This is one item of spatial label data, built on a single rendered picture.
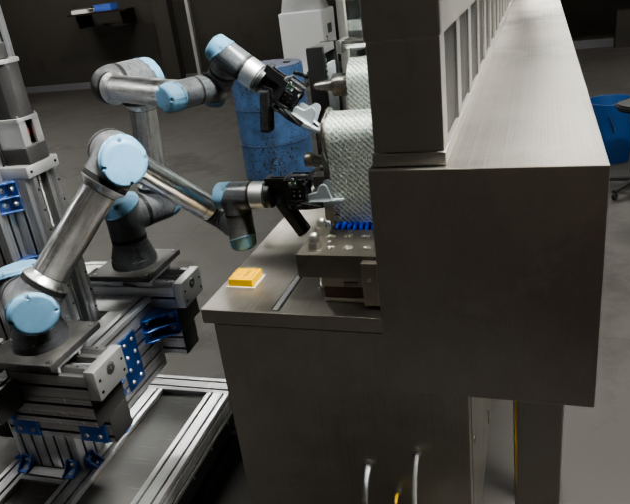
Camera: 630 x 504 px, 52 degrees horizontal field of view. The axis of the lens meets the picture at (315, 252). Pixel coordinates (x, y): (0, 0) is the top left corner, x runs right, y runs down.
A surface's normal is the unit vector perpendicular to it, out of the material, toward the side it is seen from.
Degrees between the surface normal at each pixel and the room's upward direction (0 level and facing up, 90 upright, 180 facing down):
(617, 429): 0
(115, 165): 85
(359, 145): 90
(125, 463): 0
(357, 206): 90
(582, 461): 0
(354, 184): 90
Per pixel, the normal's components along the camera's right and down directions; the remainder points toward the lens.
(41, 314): 0.42, 0.41
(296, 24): -0.32, 0.42
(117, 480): -0.12, -0.91
